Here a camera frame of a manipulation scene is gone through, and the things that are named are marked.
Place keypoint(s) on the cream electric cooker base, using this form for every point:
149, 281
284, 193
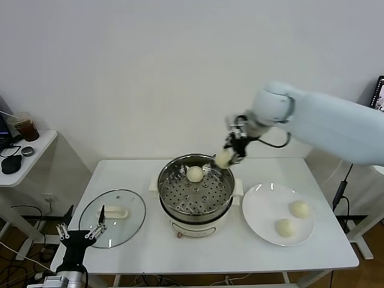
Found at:
195, 229

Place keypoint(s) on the plastic iced coffee cup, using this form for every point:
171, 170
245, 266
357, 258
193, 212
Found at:
27, 130

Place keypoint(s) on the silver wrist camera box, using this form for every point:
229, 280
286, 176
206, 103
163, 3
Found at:
238, 127
55, 282

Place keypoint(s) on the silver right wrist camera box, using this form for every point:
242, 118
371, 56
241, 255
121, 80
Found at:
238, 127

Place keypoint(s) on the white round plate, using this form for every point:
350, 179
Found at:
258, 216

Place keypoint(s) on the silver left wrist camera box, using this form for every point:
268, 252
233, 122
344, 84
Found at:
55, 282

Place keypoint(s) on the dark laptop with purple screen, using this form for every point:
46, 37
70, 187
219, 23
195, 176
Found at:
3, 126

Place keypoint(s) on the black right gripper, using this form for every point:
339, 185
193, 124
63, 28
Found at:
240, 145

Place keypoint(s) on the perforated steel steamer basket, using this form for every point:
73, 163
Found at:
180, 195

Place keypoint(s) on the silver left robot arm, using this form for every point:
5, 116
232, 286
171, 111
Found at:
73, 276

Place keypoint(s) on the black laptop showing camera views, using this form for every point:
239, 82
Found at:
378, 96

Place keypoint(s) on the grey round puck case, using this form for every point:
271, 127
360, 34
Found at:
27, 151

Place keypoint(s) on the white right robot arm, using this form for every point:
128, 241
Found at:
330, 126

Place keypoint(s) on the white wall outlet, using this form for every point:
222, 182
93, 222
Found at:
49, 198

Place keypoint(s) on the white side desk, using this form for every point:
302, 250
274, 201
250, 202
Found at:
39, 156
364, 240

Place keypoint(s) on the white steamed baozi bun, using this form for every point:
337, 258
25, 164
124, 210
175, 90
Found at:
299, 209
194, 174
223, 160
285, 228

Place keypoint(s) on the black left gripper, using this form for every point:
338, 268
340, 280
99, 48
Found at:
76, 243

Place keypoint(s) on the black computer mouse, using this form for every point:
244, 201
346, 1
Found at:
11, 164

